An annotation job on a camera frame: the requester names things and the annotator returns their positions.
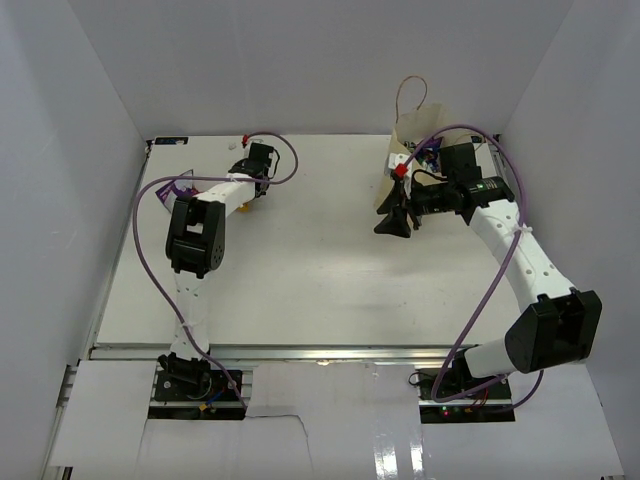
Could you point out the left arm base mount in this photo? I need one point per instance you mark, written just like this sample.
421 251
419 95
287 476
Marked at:
194 390

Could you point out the tan paper bag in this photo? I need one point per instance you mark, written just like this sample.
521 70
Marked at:
421 120

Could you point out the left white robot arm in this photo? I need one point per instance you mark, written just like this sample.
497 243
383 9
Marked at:
195 247

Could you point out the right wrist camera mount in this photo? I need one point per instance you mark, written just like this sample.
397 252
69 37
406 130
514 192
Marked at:
399 167

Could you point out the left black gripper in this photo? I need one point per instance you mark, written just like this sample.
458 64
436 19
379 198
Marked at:
239 164

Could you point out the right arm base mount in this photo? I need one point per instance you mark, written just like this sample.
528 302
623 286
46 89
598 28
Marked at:
490 405

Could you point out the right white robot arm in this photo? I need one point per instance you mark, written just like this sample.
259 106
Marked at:
558 322

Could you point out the black XDOF label sticker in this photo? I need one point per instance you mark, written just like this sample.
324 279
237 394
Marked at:
171 140

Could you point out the aluminium table frame rail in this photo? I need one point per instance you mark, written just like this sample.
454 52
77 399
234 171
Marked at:
286 353

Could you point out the purple white snack pouch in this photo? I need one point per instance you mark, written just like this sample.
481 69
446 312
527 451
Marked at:
169 192

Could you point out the large blue purple snack bag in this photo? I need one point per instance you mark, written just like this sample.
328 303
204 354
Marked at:
427 157

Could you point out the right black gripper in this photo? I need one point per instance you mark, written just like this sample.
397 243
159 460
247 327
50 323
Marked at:
395 223

